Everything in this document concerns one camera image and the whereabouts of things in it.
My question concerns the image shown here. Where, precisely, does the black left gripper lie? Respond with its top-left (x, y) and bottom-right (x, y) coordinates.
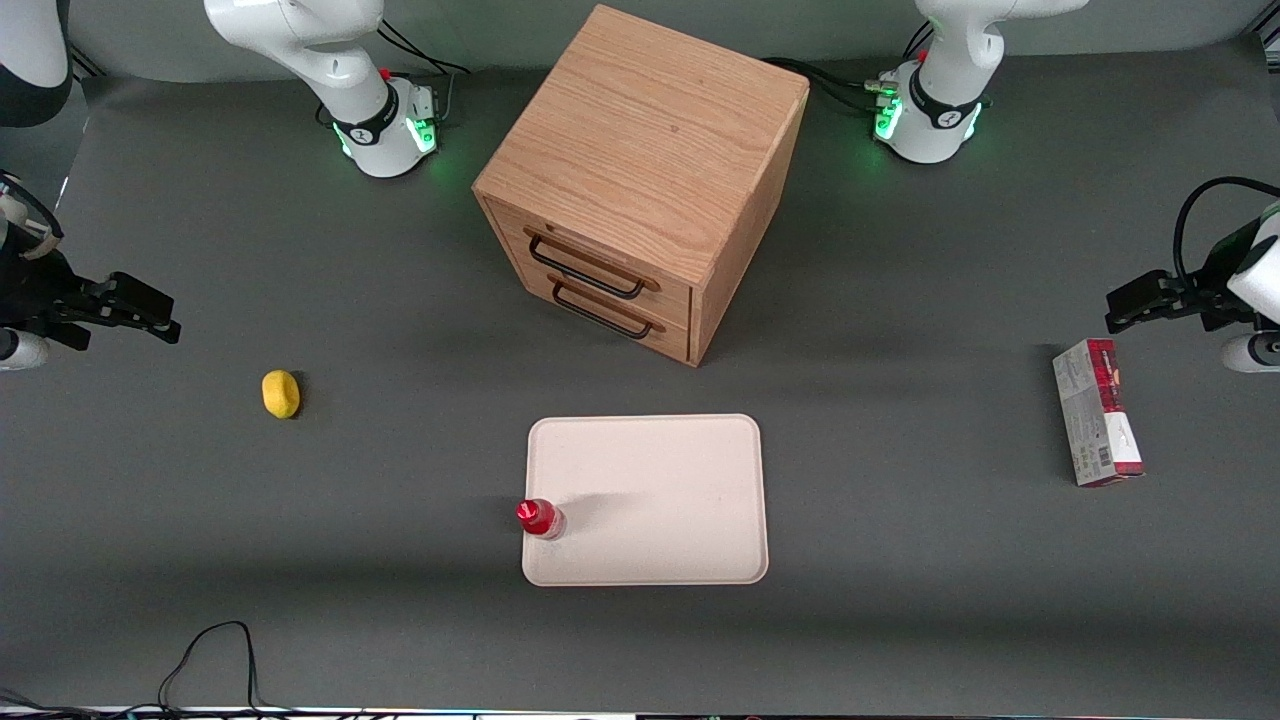
top-left (1105, 222), bottom-right (1264, 335)

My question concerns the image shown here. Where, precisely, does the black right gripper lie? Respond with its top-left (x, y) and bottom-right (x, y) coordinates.
top-left (0, 232), bottom-right (183, 352)

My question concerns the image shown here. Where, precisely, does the red coke bottle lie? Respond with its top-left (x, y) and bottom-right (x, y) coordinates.
top-left (515, 498), bottom-right (568, 542)

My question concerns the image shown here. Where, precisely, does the beige rectangular tray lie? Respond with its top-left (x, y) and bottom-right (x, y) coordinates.
top-left (521, 414), bottom-right (770, 587)

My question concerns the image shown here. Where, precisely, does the red plaid cardboard box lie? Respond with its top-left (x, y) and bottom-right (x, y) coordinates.
top-left (1052, 338), bottom-right (1146, 488)

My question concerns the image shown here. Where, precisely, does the yellow lemon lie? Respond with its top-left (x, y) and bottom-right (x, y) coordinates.
top-left (261, 369), bottom-right (302, 420)

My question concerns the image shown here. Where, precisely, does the wooden drawer front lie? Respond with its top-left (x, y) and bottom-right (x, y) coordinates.
top-left (518, 270), bottom-right (693, 364)
top-left (482, 197), bottom-right (694, 323)

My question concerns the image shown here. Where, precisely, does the wooden two-drawer cabinet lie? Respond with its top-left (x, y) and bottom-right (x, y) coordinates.
top-left (472, 4), bottom-right (810, 368)

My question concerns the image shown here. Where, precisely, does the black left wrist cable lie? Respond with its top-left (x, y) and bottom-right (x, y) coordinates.
top-left (1173, 177), bottom-right (1280, 293)

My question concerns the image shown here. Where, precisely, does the black looped floor cable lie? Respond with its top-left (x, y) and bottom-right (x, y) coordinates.
top-left (158, 620), bottom-right (265, 713)

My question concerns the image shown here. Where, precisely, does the black right arm base cable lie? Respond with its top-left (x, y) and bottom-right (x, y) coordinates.
top-left (376, 18), bottom-right (470, 131)

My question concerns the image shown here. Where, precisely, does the black arm base cable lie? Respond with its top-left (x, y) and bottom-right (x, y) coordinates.
top-left (376, 18), bottom-right (470, 131)
top-left (763, 56), bottom-right (898, 114)

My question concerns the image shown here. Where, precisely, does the black left arm base cable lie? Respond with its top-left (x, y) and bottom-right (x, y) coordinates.
top-left (763, 56), bottom-right (898, 114)

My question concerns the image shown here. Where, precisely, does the black metal drawer handle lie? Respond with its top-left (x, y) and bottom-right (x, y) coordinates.
top-left (547, 274), bottom-right (667, 340)
top-left (526, 227), bottom-right (662, 300)

